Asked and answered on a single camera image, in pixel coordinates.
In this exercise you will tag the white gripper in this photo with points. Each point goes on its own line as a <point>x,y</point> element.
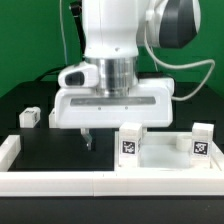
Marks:
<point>106,94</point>

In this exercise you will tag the white square tabletop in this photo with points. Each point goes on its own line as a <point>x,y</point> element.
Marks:
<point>169,151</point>

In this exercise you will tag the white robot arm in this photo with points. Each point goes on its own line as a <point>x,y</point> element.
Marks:
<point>114,29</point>

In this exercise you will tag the white U-shaped obstacle fence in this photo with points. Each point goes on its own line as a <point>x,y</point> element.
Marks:
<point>119,182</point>

